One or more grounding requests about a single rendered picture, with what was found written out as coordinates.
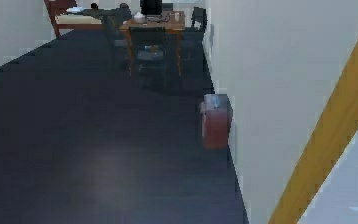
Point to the red bin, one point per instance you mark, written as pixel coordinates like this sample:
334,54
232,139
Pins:
215,123

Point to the dark chair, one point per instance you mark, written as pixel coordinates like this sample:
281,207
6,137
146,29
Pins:
198,20
148,43

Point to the orange wooden table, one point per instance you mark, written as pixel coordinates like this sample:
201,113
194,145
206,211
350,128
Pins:
173,25

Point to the white cup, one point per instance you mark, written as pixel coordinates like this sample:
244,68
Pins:
177,16

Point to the black television set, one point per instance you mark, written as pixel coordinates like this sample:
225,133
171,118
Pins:
151,6

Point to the red wooden bed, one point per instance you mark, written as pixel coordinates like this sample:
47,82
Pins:
73,20

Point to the yellow door frame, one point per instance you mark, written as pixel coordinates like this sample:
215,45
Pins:
333,133

